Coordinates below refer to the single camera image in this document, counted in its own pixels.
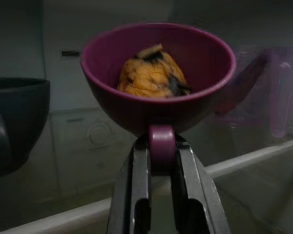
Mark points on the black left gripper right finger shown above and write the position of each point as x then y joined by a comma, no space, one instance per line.
188,185

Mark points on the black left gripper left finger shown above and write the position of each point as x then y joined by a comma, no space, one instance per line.
139,185

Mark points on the glass fridge shelf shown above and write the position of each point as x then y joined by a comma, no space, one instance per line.
246,158

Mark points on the grey fridge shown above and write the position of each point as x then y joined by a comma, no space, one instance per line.
27,36

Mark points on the black ceramic mug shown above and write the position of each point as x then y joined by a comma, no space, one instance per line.
19,109

